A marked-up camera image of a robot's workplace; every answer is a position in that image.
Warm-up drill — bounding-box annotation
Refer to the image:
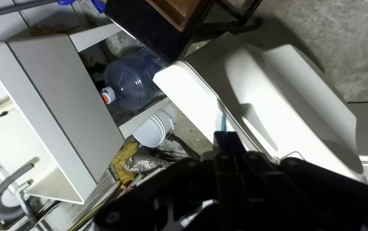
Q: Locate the wooden side table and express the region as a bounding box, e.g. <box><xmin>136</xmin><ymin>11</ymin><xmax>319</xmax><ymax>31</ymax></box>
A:
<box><xmin>104</xmin><ymin>0</ymin><xmax>263</xmax><ymax>62</ymax></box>

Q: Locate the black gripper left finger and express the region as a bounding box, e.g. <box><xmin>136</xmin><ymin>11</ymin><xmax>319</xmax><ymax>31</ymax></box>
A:
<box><xmin>93</xmin><ymin>133</ymin><xmax>286</xmax><ymax>231</ymax></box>

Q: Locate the blue water jug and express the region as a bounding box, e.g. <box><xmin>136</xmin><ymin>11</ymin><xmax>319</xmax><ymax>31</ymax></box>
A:
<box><xmin>100</xmin><ymin>48</ymin><xmax>166</xmax><ymax>112</ymax></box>

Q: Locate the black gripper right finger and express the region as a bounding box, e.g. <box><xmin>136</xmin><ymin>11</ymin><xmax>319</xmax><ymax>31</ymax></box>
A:
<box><xmin>278</xmin><ymin>158</ymin><xmax>368</xmax><ymax>231</ymax></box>

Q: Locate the grey sink faucet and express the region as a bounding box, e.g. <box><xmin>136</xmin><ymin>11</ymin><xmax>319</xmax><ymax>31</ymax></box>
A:
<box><xmin>0</xmin><ymin>157</ymin><xmax>41</xmax><ymax>223</ymax></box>

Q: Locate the white utility sink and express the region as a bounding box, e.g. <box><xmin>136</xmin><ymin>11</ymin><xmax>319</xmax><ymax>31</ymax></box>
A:
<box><xmin>0</xmin><ymin>37</ymin><xmax>123</xmax><ymax>205</ymax></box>

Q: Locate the white plastic bucket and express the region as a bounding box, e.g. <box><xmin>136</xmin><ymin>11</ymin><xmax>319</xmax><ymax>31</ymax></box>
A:
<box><xmin>133</xmin><ymin>110</ymin><xmax>174</xmax><ymax>148</ymax></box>

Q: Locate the white washer door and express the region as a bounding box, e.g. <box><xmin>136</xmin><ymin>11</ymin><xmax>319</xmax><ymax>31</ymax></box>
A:
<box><xmin>154</xmin><ymin>34</ymin><xmax>365</xmax><ymax>183</ymax></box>

